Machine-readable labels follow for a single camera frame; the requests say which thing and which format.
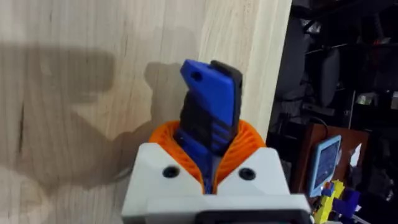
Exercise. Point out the blue-framed tablet screen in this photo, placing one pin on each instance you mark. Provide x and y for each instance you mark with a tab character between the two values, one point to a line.
325	165

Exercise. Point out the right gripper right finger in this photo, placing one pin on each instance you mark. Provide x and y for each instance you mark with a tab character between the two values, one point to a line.
258	168

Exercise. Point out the toy blocks heap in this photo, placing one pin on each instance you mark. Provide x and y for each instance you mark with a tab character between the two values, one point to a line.
337	202

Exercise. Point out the blue electric screwdriver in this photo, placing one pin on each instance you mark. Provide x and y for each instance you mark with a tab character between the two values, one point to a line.
211	109

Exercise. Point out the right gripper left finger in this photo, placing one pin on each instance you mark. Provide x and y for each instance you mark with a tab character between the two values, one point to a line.
155	169

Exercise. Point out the black office chair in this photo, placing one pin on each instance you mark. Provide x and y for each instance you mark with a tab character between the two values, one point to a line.
311	71

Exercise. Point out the brown wooden board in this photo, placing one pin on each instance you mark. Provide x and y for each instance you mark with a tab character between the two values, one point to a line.
335	146

